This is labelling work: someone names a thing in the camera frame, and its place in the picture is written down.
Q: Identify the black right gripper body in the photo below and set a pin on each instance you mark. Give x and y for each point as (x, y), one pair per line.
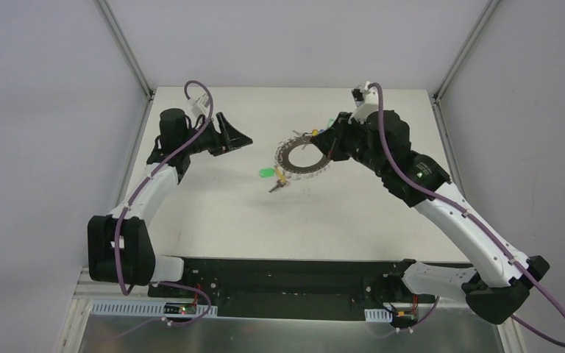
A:
(338, 139)

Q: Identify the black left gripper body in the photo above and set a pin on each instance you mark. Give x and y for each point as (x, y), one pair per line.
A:
(218, 134)

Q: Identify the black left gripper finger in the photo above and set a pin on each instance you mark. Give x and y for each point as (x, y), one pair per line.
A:
(220, 150)
(231, 138)

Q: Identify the green key tag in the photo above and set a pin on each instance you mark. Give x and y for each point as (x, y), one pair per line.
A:
(267, 172)

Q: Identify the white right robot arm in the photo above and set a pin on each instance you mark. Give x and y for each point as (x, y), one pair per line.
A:
(496, 285)

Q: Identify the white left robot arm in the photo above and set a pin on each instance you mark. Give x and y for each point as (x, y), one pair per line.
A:
(119, 246)

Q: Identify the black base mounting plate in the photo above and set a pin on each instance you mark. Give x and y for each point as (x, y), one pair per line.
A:
(294, 289)

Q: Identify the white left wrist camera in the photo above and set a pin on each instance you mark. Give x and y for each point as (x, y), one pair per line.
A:
(200, 106)

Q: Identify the aluminium frame rail front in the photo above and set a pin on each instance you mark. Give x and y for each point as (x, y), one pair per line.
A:
(418, 278)

